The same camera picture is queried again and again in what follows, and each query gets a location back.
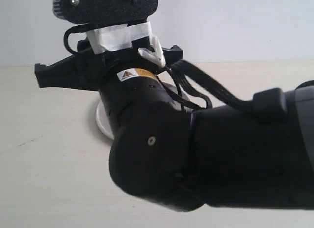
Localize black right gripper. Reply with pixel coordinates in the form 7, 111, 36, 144
34, 34, 183, 91

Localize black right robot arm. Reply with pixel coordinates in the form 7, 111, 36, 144
34, 39, 314, 212

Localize round stainless steel plate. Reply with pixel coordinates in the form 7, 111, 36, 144
95, 82, 190, 140

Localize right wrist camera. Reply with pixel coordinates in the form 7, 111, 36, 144
52, 0, 158, 25

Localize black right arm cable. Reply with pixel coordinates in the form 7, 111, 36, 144
157, 60, 258, 113

